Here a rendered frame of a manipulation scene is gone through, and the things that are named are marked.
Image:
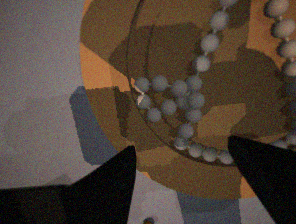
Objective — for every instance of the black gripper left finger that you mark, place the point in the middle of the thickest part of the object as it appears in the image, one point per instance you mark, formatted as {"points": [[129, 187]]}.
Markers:
{"points": [[101, 197]]}

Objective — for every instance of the round orange bead board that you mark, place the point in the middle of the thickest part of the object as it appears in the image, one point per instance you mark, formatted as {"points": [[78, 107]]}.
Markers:
{"points": [[244, 88]]}

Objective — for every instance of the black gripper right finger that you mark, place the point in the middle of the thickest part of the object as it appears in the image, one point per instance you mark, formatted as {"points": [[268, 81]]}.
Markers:
{"points": [[271, 173]]}

